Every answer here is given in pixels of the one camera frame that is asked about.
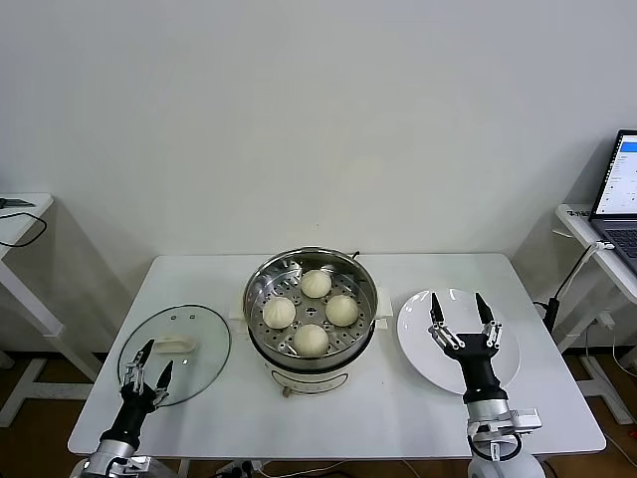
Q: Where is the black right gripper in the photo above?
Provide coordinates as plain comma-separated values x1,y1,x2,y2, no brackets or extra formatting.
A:
428,292,509,404

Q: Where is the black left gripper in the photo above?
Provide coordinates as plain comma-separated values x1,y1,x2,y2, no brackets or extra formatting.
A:
101,340,174,444

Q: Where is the round glass pot lid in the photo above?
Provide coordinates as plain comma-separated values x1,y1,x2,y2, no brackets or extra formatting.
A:
117,304,233,407

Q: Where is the white steamed baozi bun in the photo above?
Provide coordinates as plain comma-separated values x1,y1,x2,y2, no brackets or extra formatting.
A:
293,323,329,359
262,297,297,330
301,269,333,299
324,294,360,327

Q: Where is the perforated steel steamer basket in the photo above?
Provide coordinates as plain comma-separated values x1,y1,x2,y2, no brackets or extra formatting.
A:
242,247,378,372

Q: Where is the white round plate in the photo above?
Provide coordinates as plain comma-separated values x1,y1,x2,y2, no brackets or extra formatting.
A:
396,287,523,397

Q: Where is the black power adapter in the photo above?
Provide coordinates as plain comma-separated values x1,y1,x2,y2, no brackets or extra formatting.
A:
532,296,561,333

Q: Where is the white power strip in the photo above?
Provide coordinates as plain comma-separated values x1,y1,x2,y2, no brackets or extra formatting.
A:
216,458,268,477

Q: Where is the white side table with laptop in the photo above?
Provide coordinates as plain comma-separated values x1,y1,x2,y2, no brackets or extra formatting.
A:
554,202,637,424

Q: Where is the white electric cooker base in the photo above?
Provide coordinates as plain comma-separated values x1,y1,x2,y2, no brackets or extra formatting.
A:
228,291,392,399

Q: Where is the grey open laptop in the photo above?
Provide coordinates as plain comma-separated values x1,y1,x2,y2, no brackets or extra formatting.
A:
588,128,637,278

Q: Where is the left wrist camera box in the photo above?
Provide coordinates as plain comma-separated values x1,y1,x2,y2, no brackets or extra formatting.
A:
116,453,153,474

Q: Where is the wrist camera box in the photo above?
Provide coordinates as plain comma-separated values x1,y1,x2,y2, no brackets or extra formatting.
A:
510,407,542,434
116,453,153,474

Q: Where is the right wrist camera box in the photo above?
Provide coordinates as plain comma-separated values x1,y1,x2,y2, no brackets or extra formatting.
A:
510,407,542,434

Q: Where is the laptop charging cable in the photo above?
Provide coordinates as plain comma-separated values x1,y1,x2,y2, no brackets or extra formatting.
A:
552,240,614,300

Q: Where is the thin black looped cable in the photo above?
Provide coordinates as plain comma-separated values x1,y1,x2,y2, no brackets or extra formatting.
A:
0,212,49,248

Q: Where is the white side table with cable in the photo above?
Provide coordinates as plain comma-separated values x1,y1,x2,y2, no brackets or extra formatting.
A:
0,192,104,429

